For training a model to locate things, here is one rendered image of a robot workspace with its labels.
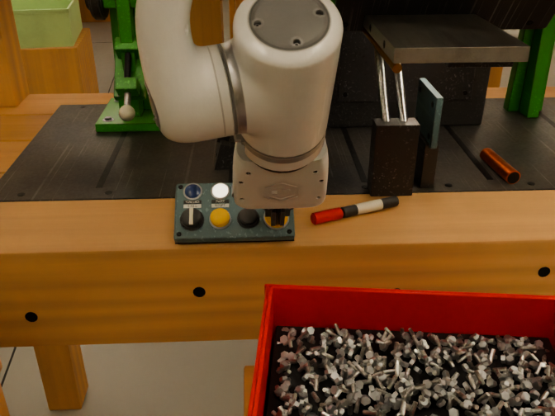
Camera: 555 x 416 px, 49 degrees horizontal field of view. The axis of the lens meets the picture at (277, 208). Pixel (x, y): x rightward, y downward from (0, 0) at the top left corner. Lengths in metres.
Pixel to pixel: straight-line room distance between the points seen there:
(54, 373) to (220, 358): 0.49
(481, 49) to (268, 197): 0.31
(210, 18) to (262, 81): 0.80
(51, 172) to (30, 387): 1.07
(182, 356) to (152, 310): 1.15
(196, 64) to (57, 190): 0.50
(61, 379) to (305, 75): 1.44
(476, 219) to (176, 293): 0.41
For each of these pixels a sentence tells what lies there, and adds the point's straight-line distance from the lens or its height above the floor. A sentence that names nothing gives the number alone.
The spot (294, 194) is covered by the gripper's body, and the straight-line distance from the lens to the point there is 0.64.
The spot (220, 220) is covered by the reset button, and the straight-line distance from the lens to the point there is 0.75.
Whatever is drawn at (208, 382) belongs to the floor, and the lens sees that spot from 1.86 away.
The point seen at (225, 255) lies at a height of 0.89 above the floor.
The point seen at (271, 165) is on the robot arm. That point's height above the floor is 1.07.
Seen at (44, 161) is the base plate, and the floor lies 0.90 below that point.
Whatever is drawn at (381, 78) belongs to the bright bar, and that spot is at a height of 1.05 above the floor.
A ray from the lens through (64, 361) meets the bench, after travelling 1.75.
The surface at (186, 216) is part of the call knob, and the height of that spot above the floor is 0.94.
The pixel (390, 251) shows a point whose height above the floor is 0.89.
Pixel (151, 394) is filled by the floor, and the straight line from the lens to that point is 1.86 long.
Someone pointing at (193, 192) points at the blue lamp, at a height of 0.95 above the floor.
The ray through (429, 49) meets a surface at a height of 1.13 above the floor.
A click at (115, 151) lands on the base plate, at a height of 0.90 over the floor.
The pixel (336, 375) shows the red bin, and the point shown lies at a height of 0.88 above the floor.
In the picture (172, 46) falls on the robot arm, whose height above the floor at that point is 1.19.
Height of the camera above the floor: 1.30
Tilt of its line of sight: 28 degrees down
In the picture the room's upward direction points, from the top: straight up
